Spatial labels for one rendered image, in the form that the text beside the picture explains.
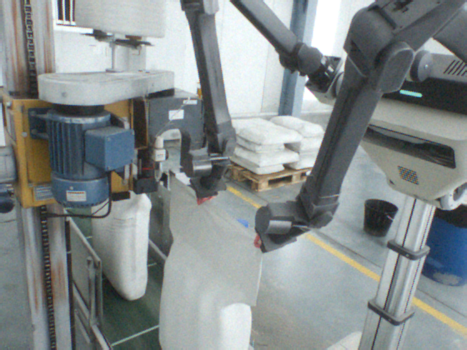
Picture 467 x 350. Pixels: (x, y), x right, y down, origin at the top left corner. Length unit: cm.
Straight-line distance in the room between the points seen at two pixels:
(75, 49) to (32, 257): 285
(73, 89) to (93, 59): 311
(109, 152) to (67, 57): 307
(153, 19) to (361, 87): 62
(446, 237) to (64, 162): 261
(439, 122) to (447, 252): 214
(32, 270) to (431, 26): 129
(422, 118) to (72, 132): 88
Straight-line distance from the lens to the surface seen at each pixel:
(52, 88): 101
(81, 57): 405
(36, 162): 124
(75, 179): 107
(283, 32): 110
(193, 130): 139
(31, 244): 140
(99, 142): 98
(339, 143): 66
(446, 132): 104
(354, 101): 61
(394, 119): 111
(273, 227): 81
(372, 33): 56
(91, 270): 159
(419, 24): 55
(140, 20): 104
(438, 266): 320
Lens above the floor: 156
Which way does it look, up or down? 19 degrees down
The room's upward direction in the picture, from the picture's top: 6 degrees clockwise
